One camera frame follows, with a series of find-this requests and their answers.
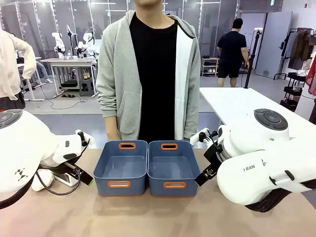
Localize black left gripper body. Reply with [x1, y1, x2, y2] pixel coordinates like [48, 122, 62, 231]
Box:
[39, 160, 82, 177]

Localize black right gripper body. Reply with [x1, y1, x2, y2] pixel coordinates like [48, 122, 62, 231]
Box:
[203, 144, 223, 171]

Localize person's right forearm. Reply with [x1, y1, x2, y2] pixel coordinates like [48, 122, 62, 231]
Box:
[95, 79, 119, 119]

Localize person's left forearm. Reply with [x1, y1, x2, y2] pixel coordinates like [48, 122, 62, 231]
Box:
[183, 79, 201, 135]

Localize person's right hand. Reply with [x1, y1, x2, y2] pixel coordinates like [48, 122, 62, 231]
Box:
[107, 132, 122, 142]

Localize large white table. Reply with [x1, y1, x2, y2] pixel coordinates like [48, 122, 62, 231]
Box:
[199, 86, 316, 139]

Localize grey step stool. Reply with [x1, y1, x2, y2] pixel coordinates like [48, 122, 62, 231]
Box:
[79, 82, 96, 97]

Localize wooden shoe rack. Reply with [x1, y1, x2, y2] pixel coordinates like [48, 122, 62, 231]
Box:
[200, 56, 221, 78]

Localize person in grey hoodie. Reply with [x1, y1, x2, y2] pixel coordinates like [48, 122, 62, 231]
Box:
[95, 0, 201, 142]

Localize black utility cart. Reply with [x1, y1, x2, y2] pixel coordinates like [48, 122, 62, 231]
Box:
[279, 72, 310, 112]

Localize black tripod stand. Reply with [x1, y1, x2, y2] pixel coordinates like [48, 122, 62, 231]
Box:
[243, 29, 263, 89]

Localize man in black clothes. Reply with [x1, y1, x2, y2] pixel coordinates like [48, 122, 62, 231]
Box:
[216, 18, 250, 88]

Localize white desk with robots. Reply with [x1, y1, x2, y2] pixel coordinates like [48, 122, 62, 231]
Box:
[40, 57, 99, 97]

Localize person in cream sweater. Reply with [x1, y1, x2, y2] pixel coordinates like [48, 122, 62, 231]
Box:
[0, 29, 38, 111]

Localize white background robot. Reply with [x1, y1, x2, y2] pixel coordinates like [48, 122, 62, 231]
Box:
[51, 32, 67, 59]
[75, 30, 100, 59]

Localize red hanging cloth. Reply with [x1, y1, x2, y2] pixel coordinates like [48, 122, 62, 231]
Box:
[305, 53, 316, 96]

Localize grey door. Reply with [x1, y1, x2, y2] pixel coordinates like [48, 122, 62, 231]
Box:
[254, 10, 294, 79]

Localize clothes rack with coats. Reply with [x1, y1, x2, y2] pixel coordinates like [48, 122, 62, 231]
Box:
[273, 27, 316, 81]

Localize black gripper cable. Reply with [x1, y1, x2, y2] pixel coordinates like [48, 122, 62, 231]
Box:
[36, 167, 83, 196]

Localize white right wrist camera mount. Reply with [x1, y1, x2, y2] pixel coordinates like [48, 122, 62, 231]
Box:
[190, 127, 211, 146]

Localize blue basket orange handles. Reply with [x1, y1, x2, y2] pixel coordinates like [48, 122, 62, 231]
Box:
[147, 140, 201, 198]
[93, 140, 149, 197]

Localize black left arm cable sleeve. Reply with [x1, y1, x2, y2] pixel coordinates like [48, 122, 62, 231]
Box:
[0, 181, 34, 210]

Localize black arm cable sleeve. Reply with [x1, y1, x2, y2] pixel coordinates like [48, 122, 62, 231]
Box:
[244, 179, 316, 213]
[0, 181, 34, 210]

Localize black floor cable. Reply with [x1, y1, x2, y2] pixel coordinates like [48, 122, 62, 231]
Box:
[39, 83, 89, 111]

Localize black right arm cable sleeve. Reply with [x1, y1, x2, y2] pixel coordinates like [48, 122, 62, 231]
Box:
[244, 179, 316, 213]

